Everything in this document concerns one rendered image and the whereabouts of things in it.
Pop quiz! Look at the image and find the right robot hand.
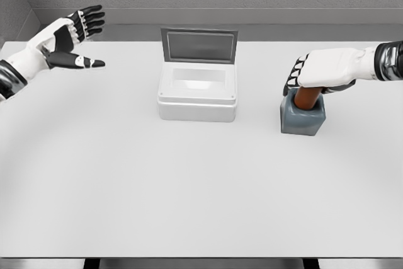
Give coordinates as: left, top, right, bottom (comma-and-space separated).
282, 47, 366, 97

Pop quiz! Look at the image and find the brown cylinder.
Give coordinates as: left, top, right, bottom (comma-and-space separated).
293, 86, 323, 110

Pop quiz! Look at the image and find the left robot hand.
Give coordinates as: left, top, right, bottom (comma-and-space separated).
25, 4, 106, 71

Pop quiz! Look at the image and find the white box with open lid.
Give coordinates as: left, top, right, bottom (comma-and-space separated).
157, 26, 239, 123

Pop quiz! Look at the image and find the grey square holder block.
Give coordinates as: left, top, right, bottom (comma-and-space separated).
280, 88, 326, 137

